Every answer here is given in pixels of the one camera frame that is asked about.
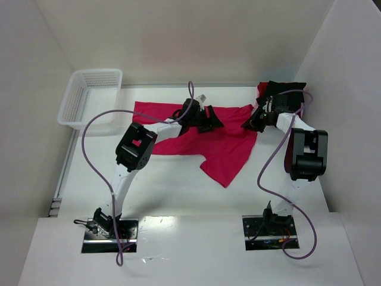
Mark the crimson red t shirt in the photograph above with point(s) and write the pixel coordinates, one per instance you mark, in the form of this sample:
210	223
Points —
226	149

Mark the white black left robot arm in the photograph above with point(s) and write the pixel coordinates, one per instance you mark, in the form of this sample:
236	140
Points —
136	147

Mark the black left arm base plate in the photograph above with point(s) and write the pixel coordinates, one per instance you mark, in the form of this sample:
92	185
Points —
94	241

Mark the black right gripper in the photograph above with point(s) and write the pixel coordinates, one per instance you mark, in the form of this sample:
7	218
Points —
259	120

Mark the white plastic perforated basket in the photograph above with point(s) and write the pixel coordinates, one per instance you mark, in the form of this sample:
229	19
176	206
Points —
89	92

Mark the black folded t shirt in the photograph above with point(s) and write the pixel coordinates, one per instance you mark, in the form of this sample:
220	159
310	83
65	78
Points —
284	96

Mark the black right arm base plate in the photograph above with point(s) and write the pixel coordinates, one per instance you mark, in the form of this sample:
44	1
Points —
269	237

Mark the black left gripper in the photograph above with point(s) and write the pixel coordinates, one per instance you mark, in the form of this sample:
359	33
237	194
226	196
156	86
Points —
206	118

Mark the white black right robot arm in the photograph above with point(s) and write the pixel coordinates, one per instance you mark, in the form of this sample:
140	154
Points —
305	156

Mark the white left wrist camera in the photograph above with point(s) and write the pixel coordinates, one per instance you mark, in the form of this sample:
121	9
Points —
200	100

